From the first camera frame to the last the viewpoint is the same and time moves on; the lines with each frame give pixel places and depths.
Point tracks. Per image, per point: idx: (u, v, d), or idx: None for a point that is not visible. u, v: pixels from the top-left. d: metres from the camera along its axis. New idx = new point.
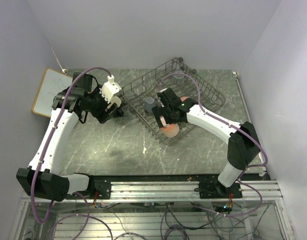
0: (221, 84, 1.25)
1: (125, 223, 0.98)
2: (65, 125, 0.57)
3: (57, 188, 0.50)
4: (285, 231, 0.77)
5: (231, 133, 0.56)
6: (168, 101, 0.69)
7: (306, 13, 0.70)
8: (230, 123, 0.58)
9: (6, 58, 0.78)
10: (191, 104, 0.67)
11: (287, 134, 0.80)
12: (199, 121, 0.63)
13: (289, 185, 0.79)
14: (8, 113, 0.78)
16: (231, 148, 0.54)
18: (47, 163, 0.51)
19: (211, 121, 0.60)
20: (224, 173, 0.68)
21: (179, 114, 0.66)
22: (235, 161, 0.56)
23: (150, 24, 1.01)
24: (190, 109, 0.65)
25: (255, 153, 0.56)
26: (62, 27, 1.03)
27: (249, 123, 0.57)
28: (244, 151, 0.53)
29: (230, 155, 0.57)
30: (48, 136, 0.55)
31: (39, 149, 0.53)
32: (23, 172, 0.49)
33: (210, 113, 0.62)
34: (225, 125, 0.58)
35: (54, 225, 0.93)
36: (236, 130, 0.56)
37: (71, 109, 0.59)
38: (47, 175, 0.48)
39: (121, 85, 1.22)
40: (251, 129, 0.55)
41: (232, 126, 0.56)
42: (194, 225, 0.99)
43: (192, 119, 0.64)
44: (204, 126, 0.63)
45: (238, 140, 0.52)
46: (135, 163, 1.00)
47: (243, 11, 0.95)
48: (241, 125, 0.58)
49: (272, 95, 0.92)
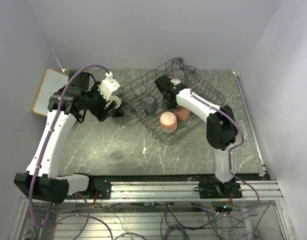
0: (221, 84, 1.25)
1: (125, 223, 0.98)
2: (61, 128, 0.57)
3: (56, 192, 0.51)
4: (285, 231, 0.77)
5: (210, 114, 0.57)
6: (162, 85, 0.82)
7: (306, 13, 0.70)
8: (211, 105, 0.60)
9: (7, 58, 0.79)
10: (182, 88, 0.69)
11: (287, 134, 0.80)
12: (184, 102, 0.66)
13: (289, 185, 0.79)
14: (8, 112, 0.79)
16: (209, 128, 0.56)
18: (45, 167, 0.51)
19: (194, 103, 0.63)
20: (219, 168, 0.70)
21: (170, 95, 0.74)
22: (212, 140, 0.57)
23: (150, 24, 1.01)
24: (179, 91, 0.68)
25: (232, 135, 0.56)
26: (61, 27, 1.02)
27: (228, 106, 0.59)
28: (220, 131, 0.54)
29: (208, 136, 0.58)
30: (45, 140, 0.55)
31: (36, 153, 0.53)
32: (20, 177, 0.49)
33: (196, 96, 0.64)
34: (206, 107, 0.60)
35: (54, 224, 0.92)
36: (216, 111, 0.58)
37: (67, 111, 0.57)
38: (45, 179, 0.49)
39: (121, 86, 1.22)
40: (228, 111, 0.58)
41: (212, 108, 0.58)
42: (194, 225, 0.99)
43: (179, 100, 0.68)
44: (190, 108, 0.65)
45: (215, 121, 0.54)
46: (135, 164, 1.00)
47: (242, 10, 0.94)
48: (221, 107, 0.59)
49: (272, 94, 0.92)
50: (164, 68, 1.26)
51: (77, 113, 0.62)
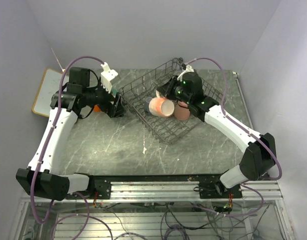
0: (221, 84, 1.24)
1: (125, 223, 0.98)
2: (63, 125, 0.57)
3: (57, 188, 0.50)
4: (285, 231, 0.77)
5: (249, 142, 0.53)
6: (192, 92, 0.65)
7: (306, 14, 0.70)
8: (250, 131, 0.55)
9: (7, 58, 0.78)
10: (211, 104, 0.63)
11: (287, 133, 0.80)
12: (217, 123, 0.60)
13: (289, 185, 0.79)
14: (8, 112, 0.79)
16: (246, 158, 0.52)
18: (46, 163, 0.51)
19: (230, 126, 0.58)
20: (228, 175, 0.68)
21: (197, 111, 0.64)
22: (248, 170, 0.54)
23: (150, 24, 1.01)
24: (209, 109, 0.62)
25: (269, 166, 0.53)
26: (61, 27, 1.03)
27: (270, 135, 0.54)
28: (259, 163, 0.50)
29: (242, 164, 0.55)
30: (46, 136, 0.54)
31: (38, 149, 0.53)
32: (22, 172, 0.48)
33: (230, 117, 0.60)
34: (245, 133, 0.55)
35: (54, 224, 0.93)
36: (255, 140, 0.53)
37: (70, 108, 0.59)
38: (47, 175, 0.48)
39: (121, 86, 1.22)
40: (271, 141, 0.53)
41: (252, 135, 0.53)
42: (194, 225, 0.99)
43: (210, 119, 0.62)
44: (222, 129, 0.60)
45: (256, 152, 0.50)
46: (135, 164, 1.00)
47: (243, 11, 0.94)
48: (262, 135, 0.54)
49: (272, 94, 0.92)
50: (164, 68, 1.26)
51: (79, 111, 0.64)
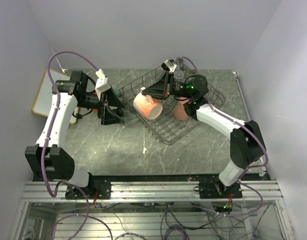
0: (221, 84, 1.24)
1: (125, 223, 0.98)
2: (66, 106, 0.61)
3: (64, 164, 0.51)
4: (285, 231, 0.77)
5: (233, 128, 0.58)
6: (194, 97, 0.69)
7: (306, 14, 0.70)
8: (235, 120, 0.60)
9: (6, 58, 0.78)
10: (202, 103, 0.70)
11: (287, 133, 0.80)
12: (206, 119, 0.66)
13: (289, 185, 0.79)
14: (8, 112, 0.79)
16: (232, 143, 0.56)
18: (54, 139, 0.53)
19: (217, 118, 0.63)
20: (226, 171, 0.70)
21: (190, 112, 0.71)
22: (236, 156, 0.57)
23: (150, 23, 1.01)
24: (199, 107, 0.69)
25: (257, 153, 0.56)
26: (61, 27, 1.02)
27: (254, 122, 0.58)
28: (245, 147, 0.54)
29: (232, 153, 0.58)
30: (52, 116, 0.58)
31: (44, 129, 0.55)
32: (31, 149, 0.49)
33: (218, 110, 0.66)
34: (230, 122, 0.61)
35: (55, 224, 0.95)
36: (239, 126, 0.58)
37: (71, 91, 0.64)
38: (55, 149, 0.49)
39: (121, 86, 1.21)
40: (255, 127, 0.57)
41: (236, 123, 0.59)
42: (194, 225, 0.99)
43: (201, 116, 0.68)
44: (212, 123, 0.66)
45: (239, 136, 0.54)
46: (135, 163, 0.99)
47: (243, 10, 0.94)
48: (246, 122, 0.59)
49: (272, 94, 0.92)
50: None
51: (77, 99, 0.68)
